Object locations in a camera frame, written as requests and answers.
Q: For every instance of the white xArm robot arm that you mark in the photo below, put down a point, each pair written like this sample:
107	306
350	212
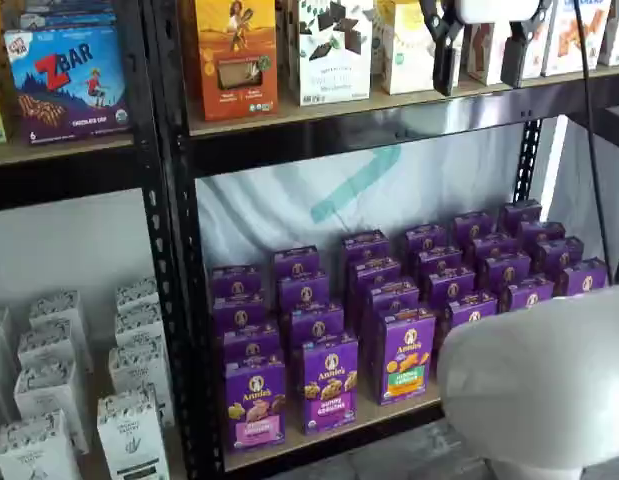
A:
539	375

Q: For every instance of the purple box pink patch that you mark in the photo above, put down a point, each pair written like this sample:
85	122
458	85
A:
256	405

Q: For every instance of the blue Z Bar box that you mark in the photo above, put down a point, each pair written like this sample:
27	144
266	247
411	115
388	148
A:
69	85
69	19

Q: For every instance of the purple box green patch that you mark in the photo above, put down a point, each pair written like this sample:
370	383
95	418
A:
406	357

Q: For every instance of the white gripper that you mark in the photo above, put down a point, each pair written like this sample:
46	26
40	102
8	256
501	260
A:
499	10

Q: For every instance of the white sheet with teal mark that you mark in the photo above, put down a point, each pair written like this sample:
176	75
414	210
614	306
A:
289	200

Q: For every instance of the purple box yellow patch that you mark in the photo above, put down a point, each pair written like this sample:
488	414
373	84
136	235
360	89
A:
471	310

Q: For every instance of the purple box violet patch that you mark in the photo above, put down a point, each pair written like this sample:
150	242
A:
330	385

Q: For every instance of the orange Revival snack box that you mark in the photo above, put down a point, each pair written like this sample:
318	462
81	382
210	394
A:
236	60

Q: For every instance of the white cracker box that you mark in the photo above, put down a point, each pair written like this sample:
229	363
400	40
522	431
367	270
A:
616	35

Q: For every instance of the purple box maroon patch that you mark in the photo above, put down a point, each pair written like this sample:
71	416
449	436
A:
528	295

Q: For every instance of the white Sweet Thins box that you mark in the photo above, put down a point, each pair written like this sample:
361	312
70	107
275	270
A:
334	60
294	45

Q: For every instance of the black metal shelf rack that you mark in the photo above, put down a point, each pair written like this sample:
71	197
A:
64	185
339	135

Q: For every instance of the orange pretzel crackers box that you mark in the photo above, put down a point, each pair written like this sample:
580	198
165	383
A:
484	55

